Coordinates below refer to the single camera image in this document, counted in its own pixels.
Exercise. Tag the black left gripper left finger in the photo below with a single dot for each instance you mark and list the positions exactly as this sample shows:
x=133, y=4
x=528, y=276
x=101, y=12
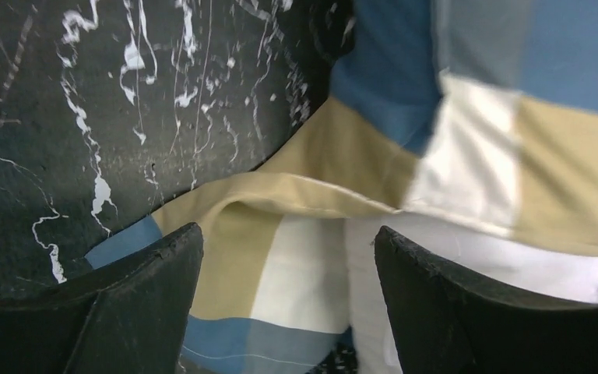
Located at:
x=127, y=317

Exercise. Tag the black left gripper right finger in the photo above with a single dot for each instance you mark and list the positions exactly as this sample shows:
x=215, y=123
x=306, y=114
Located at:
x=446, y=318

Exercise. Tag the white pillow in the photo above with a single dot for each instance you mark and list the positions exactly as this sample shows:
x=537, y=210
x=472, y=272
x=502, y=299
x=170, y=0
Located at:
x=555, y=274

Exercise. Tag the blue beige white pillowcase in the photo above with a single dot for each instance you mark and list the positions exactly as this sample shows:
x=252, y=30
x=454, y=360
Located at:
x=482, y=114

